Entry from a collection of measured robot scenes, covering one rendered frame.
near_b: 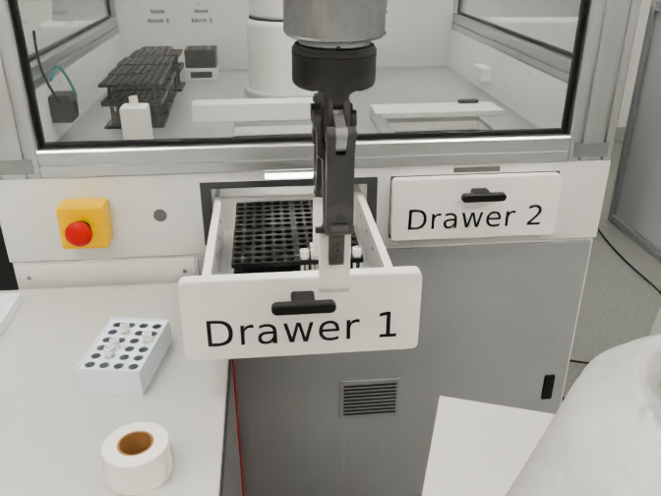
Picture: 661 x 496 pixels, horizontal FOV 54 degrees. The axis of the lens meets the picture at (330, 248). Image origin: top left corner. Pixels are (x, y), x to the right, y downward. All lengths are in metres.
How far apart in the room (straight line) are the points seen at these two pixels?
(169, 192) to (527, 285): 0.66
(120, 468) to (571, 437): 0.54
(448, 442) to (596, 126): 0.67
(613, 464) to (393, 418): 1.11
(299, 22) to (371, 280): 0.34
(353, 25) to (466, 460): 0.41
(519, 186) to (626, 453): 0.90
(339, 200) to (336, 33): 0.14
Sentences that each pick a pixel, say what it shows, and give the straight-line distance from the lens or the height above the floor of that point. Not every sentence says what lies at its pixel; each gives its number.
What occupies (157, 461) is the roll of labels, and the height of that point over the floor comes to 0.79.
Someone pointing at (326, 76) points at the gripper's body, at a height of 1.18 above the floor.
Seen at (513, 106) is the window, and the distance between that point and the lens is 1.13.
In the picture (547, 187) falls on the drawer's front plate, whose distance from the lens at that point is 1.16.
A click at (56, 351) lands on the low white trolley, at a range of 1.01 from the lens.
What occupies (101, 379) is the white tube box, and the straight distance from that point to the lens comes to 0.89.
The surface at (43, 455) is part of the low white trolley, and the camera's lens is 0.84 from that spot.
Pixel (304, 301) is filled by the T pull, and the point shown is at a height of 0.91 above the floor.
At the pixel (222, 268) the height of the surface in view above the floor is 0.84.
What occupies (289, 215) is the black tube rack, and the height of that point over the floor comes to 0.90.
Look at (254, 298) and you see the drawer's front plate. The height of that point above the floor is 0.90.
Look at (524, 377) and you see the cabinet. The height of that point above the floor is 0.50.
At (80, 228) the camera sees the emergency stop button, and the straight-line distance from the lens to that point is 1.06.
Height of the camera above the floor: 1.29
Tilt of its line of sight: 26 degrees down
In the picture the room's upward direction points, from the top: straight up
